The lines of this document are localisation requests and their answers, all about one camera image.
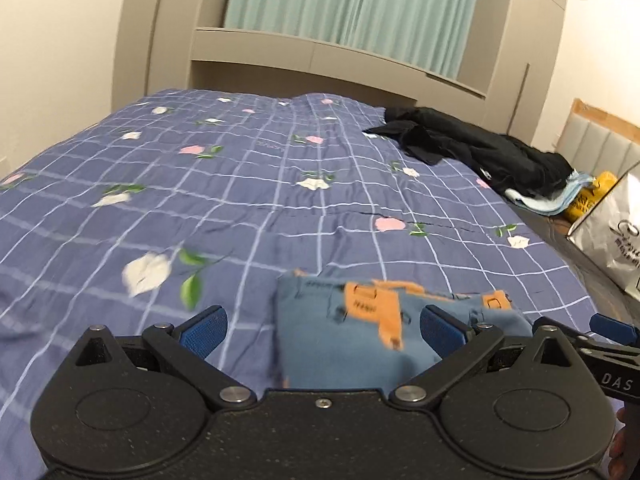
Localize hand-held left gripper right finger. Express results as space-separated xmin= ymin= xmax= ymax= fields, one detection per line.
xmin=390 ymin=305 xmax=583 ymax=408

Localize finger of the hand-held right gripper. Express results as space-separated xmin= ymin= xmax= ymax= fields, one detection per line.
xmin=534 ymin=316 xmax=608 ymax=350
xmin=589 ymin=312 xmax=640 ymax=350

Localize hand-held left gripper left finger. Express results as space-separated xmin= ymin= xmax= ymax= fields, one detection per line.
xmin=72 ymin=305 xmax=257 ymax=410

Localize blue pants with orange print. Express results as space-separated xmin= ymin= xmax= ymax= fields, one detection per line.
xmin=272 ymin=269 xmax=535 ymax=392

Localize person's right hand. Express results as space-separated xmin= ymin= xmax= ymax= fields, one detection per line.
xmin=613 ymin=406 xmax=640 ymax=467

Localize dark grey mattress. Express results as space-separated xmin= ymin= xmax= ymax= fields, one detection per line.
xmin=512 ymin=204 xmax=640 ymax=317

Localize white printed bag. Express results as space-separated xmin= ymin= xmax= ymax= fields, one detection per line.
xmin=567 ymin=170 xmax=640 ymax=297

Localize light blue cloth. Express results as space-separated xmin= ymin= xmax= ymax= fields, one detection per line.
xmin=504 ymin=170 xmax=597 ymax=217

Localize yellow bag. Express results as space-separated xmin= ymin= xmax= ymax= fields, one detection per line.
xmin=564 ymin=170 xmax=620 ymax=224

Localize purple checked floral blanket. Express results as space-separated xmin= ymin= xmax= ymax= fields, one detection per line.
xmin=0 ymin=89 xmax=597 ymax=480

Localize black clothing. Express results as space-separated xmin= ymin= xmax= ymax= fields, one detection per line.
xmin=362 ymin=106 xmax=576 ymax=202

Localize grey padded headboard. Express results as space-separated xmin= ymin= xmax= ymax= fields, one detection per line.
xmin=554 ymin=98 xmax=640 ymax=182

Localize beige wardrobe shelf unit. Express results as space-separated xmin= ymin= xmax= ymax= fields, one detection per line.
xmin=112 ymin=0 xmax=572 ymax=142

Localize green curtain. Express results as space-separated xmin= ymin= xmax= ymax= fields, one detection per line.
xmin=223 ymin=0 xmax=487 ymax=79

